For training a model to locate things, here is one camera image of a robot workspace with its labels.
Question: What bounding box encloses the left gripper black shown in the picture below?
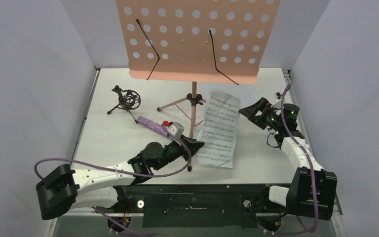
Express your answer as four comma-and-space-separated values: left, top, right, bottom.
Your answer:
153, 134, 205, 171

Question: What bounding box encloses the white sheet music paper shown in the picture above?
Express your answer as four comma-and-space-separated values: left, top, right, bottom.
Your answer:
199, 82, 258, 108
197, 89, 241, 168

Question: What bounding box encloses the purple glitter microphone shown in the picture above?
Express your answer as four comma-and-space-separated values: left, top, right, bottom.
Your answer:
137, 116, 171, 137

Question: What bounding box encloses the pink perforated music stand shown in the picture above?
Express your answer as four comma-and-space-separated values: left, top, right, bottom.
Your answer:
115, 0, 282, 173

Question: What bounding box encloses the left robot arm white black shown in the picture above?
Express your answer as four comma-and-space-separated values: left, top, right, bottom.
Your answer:
36, 136, 205, 220

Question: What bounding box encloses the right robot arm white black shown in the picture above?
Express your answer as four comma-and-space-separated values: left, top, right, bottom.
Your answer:
239, 98, 338, 220

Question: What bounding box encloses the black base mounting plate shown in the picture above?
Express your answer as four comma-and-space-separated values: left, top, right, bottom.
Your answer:
94, 184, 295, 229

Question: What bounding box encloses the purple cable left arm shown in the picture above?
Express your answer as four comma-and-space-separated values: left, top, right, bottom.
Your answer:
34, 125, 193, 180

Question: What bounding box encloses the left wrist camera silver box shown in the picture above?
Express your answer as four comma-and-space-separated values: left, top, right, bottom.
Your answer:
162, 120, 185, 138

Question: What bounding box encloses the black microphone shock mount tripod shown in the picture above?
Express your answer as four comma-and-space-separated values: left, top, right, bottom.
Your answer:
107, 85, 141, 124

